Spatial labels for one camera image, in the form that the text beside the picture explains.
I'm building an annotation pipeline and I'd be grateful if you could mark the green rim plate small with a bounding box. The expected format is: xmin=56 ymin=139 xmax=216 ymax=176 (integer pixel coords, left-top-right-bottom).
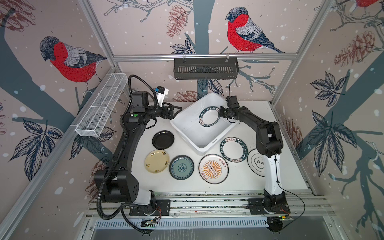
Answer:
xmin=199 ymin=106 xmax=220 ymax=128

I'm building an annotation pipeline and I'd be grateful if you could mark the white plastic bin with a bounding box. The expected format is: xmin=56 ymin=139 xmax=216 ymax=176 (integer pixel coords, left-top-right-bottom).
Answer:
xmin=171 ymin=93 xmax=236 ymax=156

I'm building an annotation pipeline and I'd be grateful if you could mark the green rim plate large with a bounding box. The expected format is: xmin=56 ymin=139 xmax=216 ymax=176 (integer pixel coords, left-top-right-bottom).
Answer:
xmin=220 ymin=137 xmax=249 ymax=163

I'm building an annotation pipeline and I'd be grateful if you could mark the white plate black outline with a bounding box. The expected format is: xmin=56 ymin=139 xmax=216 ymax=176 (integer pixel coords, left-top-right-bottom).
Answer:
xmin=247 ymin=149 xmax=266 ymax=178

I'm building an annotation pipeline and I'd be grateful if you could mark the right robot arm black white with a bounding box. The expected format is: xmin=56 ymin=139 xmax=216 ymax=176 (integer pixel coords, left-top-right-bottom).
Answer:
xmin=218 ymin=96 xmax=291 ymax=214

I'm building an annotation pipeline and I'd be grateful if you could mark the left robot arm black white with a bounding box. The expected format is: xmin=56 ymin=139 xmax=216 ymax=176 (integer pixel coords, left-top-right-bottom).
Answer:
xmin=94 ymin=103 xmax=183 ymax=220

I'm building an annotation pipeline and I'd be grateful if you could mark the yellow plate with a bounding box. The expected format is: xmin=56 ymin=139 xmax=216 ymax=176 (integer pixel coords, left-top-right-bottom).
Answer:
xmin=145 ymin=150 xmax=170 ymax=173

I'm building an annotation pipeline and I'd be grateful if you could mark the teal patterned plate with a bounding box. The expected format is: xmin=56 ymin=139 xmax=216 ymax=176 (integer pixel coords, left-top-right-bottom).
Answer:
xmin=169 ymin=155 xmax=195 ymax=181

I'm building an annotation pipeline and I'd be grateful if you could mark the orange sunburst plate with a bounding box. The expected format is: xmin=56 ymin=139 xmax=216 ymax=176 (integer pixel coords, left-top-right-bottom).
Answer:
xmin=198 ymin=154 xmax=229 ymax=185

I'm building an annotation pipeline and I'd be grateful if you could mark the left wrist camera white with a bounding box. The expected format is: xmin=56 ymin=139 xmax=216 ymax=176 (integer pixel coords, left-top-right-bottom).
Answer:
xmin=155 ymin=86 xmax=169 ymax=107

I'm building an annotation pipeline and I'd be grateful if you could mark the black hanging wall basket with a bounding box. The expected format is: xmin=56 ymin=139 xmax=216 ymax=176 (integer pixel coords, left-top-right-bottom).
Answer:
xmin=174 ymin=58 xmax=239 ymax=80

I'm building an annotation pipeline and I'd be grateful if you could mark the white wire mesh basket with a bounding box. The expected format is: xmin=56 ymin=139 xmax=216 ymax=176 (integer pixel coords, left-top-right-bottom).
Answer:
xmin=76 ymin=73 xmax=128 ymax=137

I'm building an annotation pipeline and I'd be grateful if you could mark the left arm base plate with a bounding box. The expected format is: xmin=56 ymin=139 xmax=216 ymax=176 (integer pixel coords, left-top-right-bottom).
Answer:
xmin=129 ymin=200 xmax=171 ymax=217

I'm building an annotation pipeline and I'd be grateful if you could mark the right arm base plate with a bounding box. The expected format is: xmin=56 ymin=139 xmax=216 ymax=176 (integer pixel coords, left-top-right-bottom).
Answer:
xmin=246 ymin=199 xmax=291 ymax=215

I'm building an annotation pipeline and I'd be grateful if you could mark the black corrugated cable hose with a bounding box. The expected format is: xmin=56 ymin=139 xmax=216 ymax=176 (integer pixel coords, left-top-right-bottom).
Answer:
xmin=95 ymin=74 xmax=160 ymax=235

